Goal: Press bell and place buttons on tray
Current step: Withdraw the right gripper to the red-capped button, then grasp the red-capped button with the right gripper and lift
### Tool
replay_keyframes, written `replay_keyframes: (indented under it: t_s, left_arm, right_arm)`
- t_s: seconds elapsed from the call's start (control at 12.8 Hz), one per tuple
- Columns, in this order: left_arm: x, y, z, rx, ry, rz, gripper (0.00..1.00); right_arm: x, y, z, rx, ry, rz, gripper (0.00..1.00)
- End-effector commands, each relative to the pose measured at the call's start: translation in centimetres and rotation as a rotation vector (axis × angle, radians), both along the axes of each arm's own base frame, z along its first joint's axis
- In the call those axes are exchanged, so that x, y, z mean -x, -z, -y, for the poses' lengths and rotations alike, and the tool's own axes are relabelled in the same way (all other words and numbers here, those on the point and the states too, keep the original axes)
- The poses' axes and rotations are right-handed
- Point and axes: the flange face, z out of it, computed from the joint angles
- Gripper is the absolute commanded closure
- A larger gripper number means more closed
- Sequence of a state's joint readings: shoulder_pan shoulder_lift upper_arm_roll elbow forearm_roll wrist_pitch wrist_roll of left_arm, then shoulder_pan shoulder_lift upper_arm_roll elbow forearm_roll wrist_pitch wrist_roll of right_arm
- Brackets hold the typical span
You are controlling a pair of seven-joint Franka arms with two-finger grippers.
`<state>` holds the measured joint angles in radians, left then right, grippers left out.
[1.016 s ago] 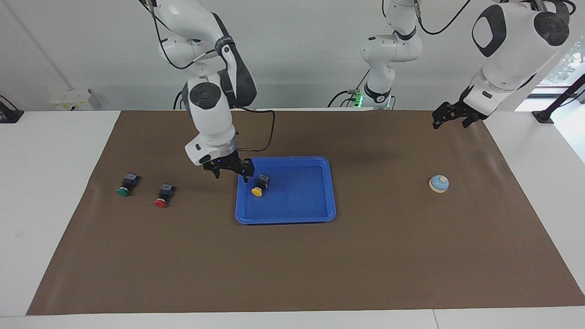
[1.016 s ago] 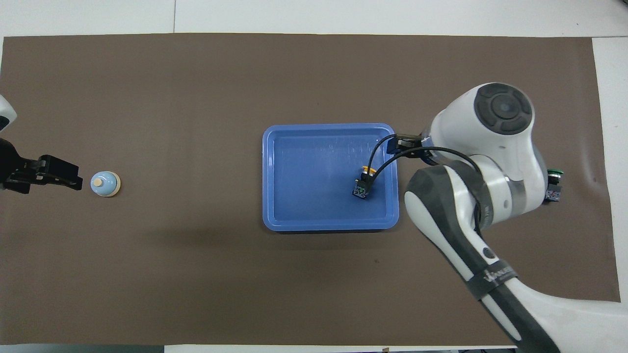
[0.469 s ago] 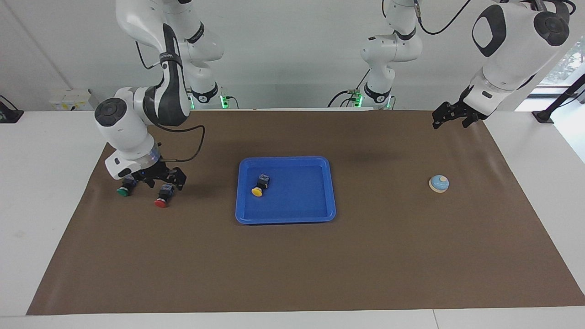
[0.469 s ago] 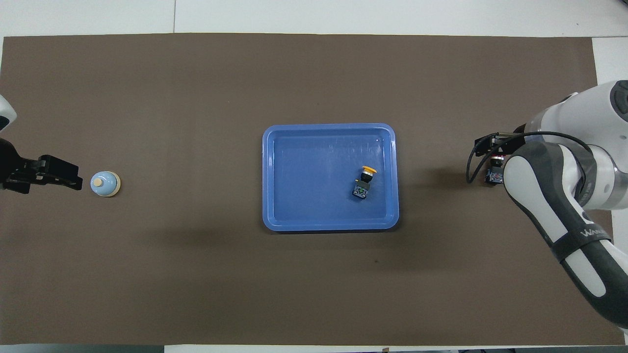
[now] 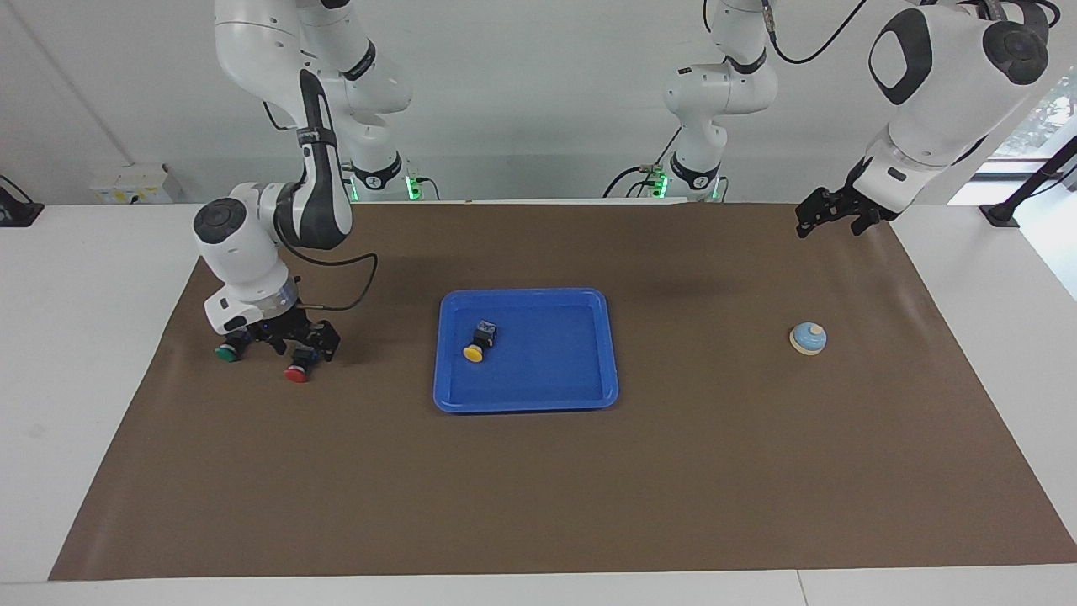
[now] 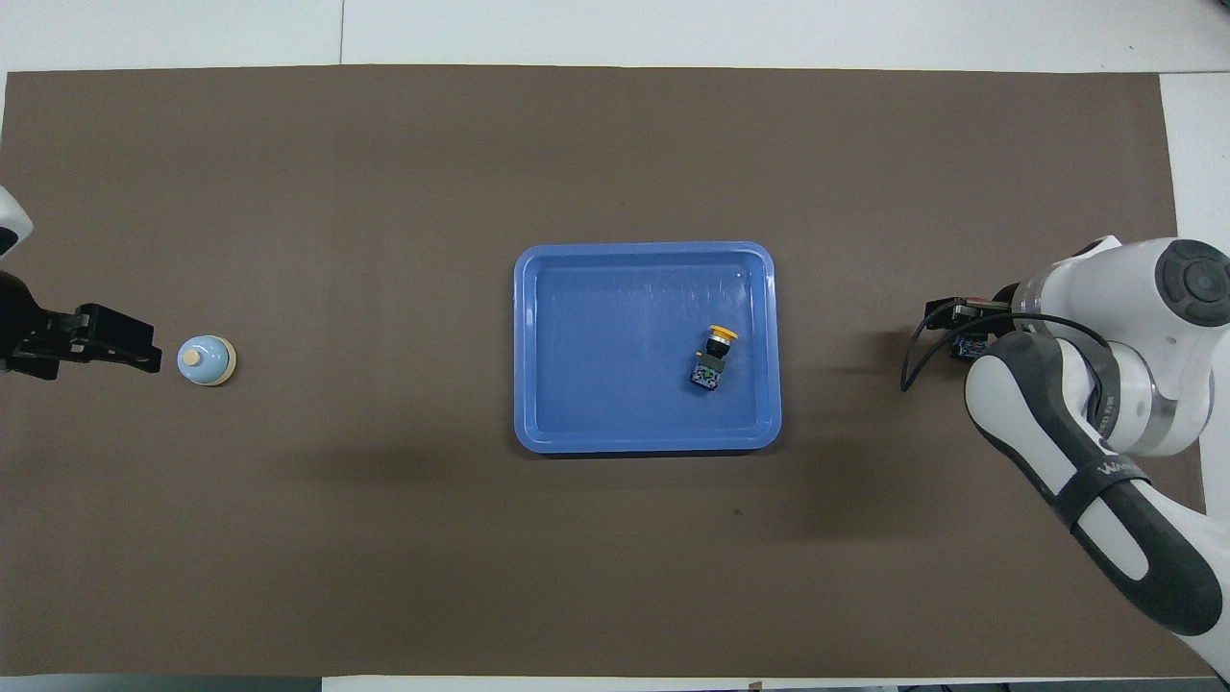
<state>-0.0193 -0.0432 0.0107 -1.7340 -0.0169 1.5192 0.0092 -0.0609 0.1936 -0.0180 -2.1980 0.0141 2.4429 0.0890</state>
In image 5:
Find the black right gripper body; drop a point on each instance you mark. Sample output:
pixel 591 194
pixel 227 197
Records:
pixel 290 322

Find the black desk clamp device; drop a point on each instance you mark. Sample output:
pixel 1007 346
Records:
pixel 17 210

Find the yellow mushroom push button switch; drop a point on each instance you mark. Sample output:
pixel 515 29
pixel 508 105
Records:
pixel 474 353

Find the red mushroom push button switch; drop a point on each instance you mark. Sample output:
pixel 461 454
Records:
pixel 296 374

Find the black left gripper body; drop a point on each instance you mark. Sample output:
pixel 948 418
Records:
pixel 858 202

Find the white wall socket box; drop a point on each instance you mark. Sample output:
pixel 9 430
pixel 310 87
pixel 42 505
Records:
pixel 135 185

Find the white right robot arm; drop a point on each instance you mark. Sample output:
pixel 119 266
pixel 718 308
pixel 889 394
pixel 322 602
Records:
pixel 244 252

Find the black angled stand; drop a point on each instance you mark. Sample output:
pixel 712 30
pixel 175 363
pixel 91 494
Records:
pixel 1001 215

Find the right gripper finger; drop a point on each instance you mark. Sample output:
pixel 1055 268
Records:
pixel 278 342
pixel 329 345

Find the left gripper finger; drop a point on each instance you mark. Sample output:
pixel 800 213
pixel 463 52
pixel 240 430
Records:
pixel 863 224
pixel 809 217

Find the green mushroom push button switch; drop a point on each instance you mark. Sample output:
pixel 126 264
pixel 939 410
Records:
pixel 225 353

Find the brown table mat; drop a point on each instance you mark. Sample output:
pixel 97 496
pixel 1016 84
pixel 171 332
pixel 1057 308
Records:
pixel 538 488

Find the light blue call bell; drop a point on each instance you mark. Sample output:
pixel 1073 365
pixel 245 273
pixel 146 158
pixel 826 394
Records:
pixel 809 338

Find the blue plastic tray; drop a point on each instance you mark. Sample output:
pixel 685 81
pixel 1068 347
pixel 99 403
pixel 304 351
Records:
pixel 555 370

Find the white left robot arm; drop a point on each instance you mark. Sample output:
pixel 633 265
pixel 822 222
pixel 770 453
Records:
pixel 934 109

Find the window with green foliage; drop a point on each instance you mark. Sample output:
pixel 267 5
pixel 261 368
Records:
pixel 1047 126

